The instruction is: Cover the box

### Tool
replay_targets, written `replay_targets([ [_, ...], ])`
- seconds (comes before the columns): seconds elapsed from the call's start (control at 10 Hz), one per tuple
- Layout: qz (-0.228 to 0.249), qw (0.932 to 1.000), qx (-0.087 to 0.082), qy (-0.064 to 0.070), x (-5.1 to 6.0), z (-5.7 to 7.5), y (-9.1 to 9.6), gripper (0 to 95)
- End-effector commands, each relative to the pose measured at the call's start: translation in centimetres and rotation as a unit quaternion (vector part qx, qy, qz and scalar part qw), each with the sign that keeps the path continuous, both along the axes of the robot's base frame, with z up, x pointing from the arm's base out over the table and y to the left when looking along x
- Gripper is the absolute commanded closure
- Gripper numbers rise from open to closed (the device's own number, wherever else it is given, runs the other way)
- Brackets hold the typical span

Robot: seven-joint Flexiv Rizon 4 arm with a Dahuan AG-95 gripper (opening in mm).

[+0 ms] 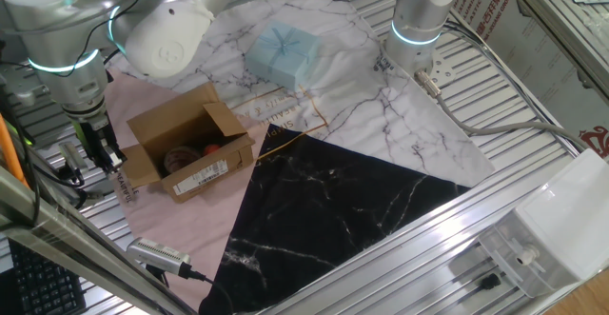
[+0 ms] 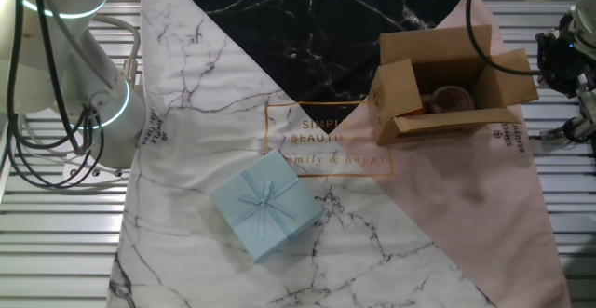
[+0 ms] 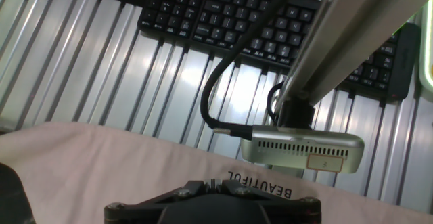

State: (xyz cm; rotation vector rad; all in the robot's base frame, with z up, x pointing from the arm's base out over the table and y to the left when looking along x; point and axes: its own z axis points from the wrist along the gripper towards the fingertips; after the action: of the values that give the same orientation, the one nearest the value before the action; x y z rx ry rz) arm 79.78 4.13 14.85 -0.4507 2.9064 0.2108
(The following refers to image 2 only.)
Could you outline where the marble pattern tablecloth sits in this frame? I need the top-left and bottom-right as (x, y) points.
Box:
(105, 0), (573, 308)

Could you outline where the silver cable connector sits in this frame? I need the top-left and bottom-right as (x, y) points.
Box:
(539, 115), (596, 144)

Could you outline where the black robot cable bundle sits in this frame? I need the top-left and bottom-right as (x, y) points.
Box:
(0, 0), (107, 189)

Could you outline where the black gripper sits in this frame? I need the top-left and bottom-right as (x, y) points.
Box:
(535, 14), (596, 100)

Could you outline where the light blue gift box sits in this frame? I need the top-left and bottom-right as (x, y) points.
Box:
(209, 148), (325, 264)

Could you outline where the small silver camera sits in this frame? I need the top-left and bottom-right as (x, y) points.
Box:
(579, 91), (596, 123)

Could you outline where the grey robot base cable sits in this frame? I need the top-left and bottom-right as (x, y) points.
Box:
(88, 13), (142, 88)

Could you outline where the brown cardboard box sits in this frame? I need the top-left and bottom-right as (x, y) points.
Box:
(367, 23), (540, 147)

